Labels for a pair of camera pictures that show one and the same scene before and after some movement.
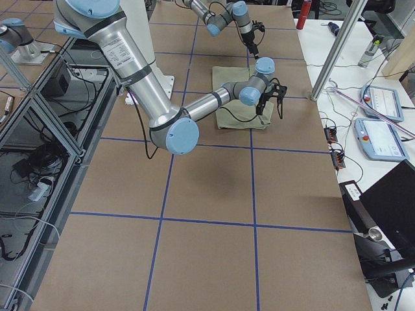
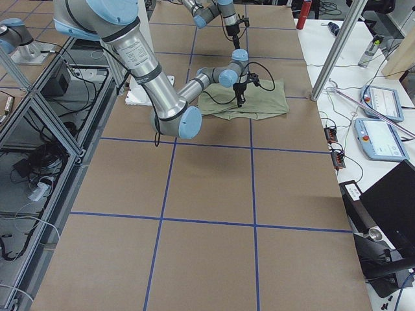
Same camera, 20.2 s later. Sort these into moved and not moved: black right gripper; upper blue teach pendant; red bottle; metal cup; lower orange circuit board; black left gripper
Moved: black left gripper; black right gripper
Not moved: metal cup; upper blue teach pendant; lower orange circuit board; red bottle
